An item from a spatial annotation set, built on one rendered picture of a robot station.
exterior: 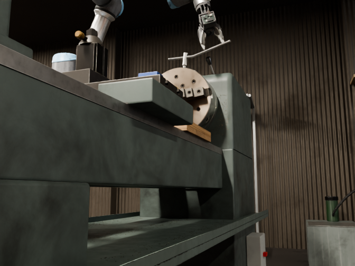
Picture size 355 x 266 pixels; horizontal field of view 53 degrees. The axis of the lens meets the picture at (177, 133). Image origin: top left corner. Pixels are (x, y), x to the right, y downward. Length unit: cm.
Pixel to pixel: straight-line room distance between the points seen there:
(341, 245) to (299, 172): 129
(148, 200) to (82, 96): 118
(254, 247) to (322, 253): 170
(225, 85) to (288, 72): 311
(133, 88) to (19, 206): 43
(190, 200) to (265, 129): 305
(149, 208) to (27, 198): 131
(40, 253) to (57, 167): 14
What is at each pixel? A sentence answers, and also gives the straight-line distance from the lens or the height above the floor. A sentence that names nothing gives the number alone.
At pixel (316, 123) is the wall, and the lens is 466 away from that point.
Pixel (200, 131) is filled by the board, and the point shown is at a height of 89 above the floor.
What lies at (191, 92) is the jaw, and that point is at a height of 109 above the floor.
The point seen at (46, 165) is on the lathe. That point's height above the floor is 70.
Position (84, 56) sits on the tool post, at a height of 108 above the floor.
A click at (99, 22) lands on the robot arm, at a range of 196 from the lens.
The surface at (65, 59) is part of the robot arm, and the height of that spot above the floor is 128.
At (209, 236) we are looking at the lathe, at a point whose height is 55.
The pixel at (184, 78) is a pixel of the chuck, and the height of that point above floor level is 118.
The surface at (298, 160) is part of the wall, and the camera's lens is 459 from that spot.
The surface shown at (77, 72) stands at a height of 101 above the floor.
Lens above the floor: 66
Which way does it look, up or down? 9 degrees up
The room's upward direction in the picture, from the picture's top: straight up
